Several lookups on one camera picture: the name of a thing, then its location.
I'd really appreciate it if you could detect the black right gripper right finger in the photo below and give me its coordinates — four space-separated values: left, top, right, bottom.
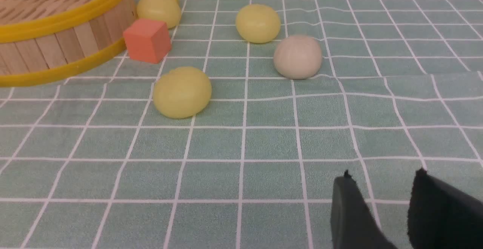
408 168 483 249

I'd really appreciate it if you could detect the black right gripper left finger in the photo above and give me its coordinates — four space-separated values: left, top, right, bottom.
331 170 396 249

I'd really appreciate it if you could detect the white bun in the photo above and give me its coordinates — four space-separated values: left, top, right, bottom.
273 35 323 80

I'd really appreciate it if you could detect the yellow bun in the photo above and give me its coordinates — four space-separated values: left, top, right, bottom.
137 0 182 29
152 66 212 119
235 4 281 44

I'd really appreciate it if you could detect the bamboo steamer tray yellow rim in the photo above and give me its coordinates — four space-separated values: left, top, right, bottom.
0 0 137 87

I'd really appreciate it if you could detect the green checkered tablecloth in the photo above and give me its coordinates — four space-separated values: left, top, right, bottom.
0 0 483 249

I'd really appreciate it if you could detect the orange cube block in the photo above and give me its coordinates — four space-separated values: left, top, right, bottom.
123 18 171 64

